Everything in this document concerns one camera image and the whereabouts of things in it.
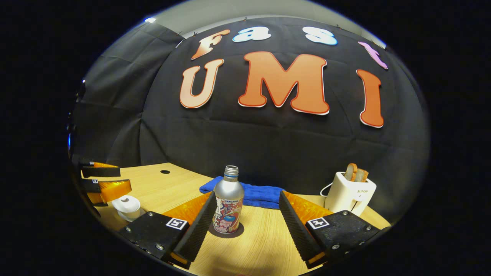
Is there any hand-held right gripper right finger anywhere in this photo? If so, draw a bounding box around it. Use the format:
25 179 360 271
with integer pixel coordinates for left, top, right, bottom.
278 191 384 269

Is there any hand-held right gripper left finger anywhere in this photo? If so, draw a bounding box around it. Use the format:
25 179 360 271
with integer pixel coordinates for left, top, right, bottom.
118 191 217 269

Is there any dark round coaster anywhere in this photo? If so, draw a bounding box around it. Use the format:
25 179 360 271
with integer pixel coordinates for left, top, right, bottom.
208 222 245 239

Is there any silver water bottle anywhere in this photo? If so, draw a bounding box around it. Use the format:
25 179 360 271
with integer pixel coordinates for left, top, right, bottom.
212 165 245 234

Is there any white saucer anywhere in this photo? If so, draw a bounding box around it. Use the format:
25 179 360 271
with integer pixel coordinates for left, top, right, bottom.
116 209 147 223

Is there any blue towel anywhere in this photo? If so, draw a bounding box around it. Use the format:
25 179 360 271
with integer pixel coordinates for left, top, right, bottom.
199 176 286 210

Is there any white toaster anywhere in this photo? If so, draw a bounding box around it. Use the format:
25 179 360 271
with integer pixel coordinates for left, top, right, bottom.
324 171 377 217

